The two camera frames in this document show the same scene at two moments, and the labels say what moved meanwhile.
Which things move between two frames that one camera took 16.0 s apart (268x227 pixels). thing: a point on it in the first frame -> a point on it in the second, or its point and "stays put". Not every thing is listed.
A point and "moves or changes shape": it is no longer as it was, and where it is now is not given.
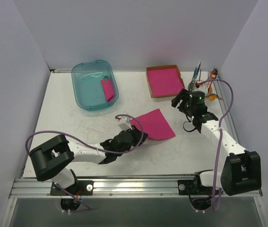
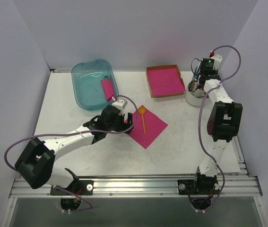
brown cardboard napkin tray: (164, 81) stays put
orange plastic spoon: (212, 97) moves or changes shape
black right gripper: (182, 101) -> (195, 82)
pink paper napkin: (155, 125) moves or changes shape
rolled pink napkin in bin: (108, 89) stays put
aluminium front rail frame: (158, 187) stays put
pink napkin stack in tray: (165, 82) stays put
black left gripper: (135, 135) -> (124, 122)
